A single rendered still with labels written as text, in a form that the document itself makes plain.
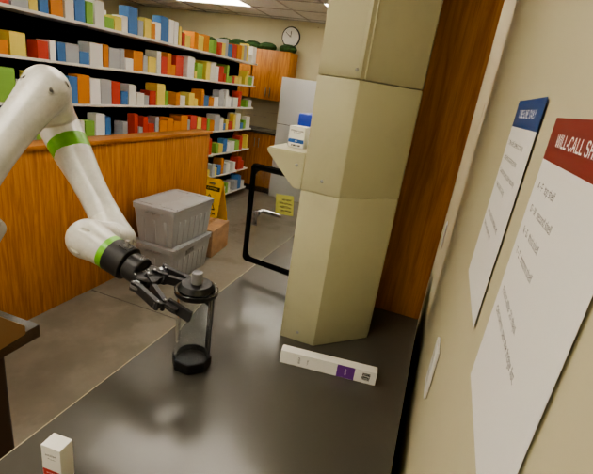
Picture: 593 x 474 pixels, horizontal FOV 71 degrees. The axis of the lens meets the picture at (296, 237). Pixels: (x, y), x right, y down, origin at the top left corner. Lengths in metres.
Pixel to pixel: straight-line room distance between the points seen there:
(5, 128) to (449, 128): 1.24
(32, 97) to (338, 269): 0.93
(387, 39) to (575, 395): 0.99
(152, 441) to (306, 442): 0.33
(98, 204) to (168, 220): 2.08
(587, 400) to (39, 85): 1.29
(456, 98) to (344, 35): 0.47
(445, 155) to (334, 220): 0.48
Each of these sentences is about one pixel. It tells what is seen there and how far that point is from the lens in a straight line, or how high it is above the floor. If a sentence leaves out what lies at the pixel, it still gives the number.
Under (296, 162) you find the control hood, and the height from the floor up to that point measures 1.48.
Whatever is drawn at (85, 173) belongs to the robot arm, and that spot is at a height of 1.35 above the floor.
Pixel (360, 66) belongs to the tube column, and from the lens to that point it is 1.10.
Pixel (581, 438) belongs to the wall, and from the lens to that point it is 0.24.
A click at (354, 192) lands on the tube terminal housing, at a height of 1.43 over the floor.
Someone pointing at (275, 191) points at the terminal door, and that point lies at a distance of 1.55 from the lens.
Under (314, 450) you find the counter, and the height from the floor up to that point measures 0.94.
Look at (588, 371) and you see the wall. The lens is 0.25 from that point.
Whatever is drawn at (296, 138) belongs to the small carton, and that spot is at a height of 1.54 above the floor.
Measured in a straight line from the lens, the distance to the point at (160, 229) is 3.48.
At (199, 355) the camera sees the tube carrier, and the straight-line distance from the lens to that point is 1.13.
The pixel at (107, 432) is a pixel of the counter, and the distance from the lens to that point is 1.05.
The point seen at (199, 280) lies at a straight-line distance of 1.05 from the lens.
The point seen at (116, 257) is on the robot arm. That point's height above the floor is 1.21.
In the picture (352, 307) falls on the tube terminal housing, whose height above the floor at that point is 1.06.
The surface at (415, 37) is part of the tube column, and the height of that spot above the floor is 1.83.
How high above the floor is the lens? 1.67
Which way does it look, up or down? 20 degrees down
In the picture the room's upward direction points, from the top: 8 degrees clockwise
